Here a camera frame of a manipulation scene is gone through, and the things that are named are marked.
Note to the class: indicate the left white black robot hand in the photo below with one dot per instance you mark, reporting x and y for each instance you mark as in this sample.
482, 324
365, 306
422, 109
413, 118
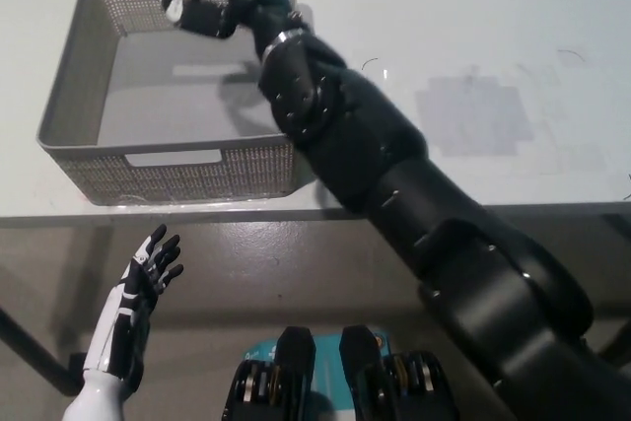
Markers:
125, 302

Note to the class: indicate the black table leg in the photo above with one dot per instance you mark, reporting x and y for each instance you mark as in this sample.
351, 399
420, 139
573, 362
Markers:
34, 349

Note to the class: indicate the grey perforated plastic basket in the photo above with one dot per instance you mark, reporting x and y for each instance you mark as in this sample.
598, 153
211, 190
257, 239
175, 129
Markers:
162, 105

